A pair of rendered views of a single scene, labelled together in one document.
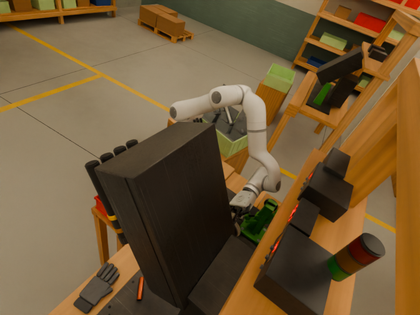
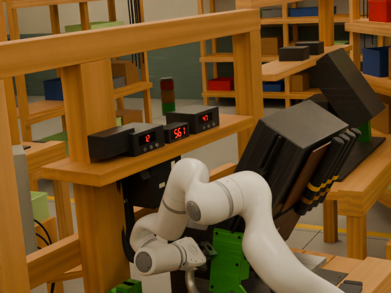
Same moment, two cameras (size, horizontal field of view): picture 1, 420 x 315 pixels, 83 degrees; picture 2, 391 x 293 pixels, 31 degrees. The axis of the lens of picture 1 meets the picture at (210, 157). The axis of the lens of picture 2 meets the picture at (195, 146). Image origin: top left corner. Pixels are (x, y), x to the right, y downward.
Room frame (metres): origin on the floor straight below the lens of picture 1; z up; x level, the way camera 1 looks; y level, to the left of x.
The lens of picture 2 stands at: (2.76, 0.33, 2.07)
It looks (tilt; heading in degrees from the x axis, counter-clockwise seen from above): 13 degrees down; 194
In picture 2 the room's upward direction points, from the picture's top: 4 degrees counter-clockwise
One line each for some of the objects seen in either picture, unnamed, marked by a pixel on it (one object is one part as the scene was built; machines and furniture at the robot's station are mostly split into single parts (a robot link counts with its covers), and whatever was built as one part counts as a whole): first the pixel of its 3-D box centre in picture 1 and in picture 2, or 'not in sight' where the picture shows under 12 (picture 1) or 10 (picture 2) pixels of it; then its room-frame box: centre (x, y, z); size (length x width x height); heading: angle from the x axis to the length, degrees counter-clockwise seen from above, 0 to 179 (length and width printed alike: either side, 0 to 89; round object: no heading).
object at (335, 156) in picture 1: (333, 167); (112, 142); (0.73, -0.44, 1.59); 0.15 x 0.07 x 0.07; 158
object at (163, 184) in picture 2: not in sight; (154, 179); (0.56, -0.36, 1.42); 0.17 x 0.12 x 0.15; 158
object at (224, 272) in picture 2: not in sight; (231, 258); (0.63, -0.10, 1.17); 0.13 x 0.12 x 0.20; 158
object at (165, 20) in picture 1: (167, 22); not in sight; (6.45, 2.15, 0.22); 1.20 x 0.81 x 0.44; 70
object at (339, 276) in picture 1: (339, 266); (168, 108); (0.31, -0.36, 1.62); 0.05 x 0.05 x 0.05
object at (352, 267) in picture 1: (352, 258); (167, 96); (0.31, -0.36, 1.67); 0.05 x 0.05 x 0.05
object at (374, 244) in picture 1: (365, 249); (166, 84); (0.31, -0.36, 1.71); 0.05 x 0.05 x 0.04
